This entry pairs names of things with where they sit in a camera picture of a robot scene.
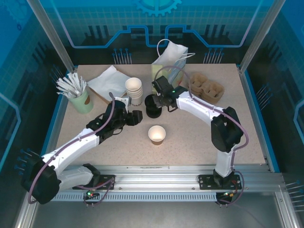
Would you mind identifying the brown paper coffee cup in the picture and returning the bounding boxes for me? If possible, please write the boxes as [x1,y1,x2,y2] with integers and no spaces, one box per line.
[147,125,166,145]

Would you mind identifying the printed paper gift bag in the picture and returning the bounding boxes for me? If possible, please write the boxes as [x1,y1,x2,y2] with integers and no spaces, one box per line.
[151,38,196,89]

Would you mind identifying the stack of white napkins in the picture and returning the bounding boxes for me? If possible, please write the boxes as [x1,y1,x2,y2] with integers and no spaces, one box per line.
[87,65,130,97]

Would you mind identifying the stack of black cup lids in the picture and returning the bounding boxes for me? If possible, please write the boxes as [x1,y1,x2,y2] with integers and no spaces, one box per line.
[144,94,163,119]

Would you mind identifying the brown cardboard napkin box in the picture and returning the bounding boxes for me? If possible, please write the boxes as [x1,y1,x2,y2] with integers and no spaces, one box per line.
[89,86,112,104]

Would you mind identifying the stack of white paper cups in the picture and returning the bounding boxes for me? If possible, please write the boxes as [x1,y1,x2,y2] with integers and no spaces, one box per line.
[124,77,143,107]

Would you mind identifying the green straw holder cup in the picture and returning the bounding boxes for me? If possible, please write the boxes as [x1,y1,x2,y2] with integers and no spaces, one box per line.
[68,89,95,114]

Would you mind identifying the stack of cardboard cup carriers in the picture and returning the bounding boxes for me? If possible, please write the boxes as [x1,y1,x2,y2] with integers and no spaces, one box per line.
[186,73,225,104]

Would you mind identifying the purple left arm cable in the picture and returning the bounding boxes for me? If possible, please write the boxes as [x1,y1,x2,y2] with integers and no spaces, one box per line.
[27,92,117,205]

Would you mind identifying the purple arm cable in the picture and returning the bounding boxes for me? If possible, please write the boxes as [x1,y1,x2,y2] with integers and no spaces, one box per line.
[27,92,117,205]
[154,66,250,205]

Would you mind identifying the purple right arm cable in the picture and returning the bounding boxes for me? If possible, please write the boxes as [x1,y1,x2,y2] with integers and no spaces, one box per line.
[154,66,250,205]

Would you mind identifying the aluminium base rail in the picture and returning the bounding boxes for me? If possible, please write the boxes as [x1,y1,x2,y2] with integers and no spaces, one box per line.
[41,163,285,193]

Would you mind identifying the slotted grey cable duct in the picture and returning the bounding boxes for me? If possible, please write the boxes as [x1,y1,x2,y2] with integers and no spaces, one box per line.
[38,191,220,203]

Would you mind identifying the aluminium frame post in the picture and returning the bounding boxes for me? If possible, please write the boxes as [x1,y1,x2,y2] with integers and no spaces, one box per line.
[25,0,78,73]
[238,0,287,74]

